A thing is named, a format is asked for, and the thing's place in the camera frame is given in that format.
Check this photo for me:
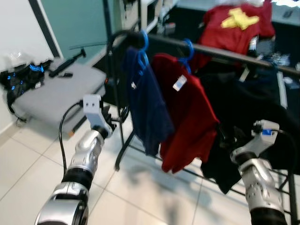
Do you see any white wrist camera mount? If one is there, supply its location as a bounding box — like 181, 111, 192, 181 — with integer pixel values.
82, 94, 116, 139
232, 120, 281, 160

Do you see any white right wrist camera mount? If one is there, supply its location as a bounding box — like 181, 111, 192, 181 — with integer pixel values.
232, 120, 281, 160

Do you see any grey cushioned ottoman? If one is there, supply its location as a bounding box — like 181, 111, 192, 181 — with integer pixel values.
12, 63, 107, 136

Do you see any navy blue shirt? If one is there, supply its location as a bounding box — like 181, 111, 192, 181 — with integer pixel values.
123, 46, 175, 157

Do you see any black handheld stick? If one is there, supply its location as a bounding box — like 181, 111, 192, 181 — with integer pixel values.
48, 48, 87, 79

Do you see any black gadget with blue lights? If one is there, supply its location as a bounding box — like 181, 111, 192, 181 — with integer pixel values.
0, 59, 54, 115

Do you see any black metal clothes rack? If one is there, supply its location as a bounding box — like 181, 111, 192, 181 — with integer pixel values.
107, 30, 300, 225

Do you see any red shirt with yellow print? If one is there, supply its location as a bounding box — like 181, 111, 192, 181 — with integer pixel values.
190, 2, 277, 71

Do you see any blue plastic hanger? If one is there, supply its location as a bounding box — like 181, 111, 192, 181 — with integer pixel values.
180, 38, 195, 73
137, 30, 150, 68

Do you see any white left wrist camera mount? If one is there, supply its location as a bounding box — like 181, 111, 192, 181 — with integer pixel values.
82, 94, 116, 139

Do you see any plain black shirt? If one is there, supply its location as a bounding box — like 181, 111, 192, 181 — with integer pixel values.
199, 70, 300, 195

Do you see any plain red shirt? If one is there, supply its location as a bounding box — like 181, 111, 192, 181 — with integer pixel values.
151, 53, 220, 174

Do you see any clear plastic bag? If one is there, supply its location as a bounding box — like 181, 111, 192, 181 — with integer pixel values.
2, 51, 33, 67

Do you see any white low cabinet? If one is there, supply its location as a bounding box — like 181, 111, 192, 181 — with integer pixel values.
120, 0, 181, 36

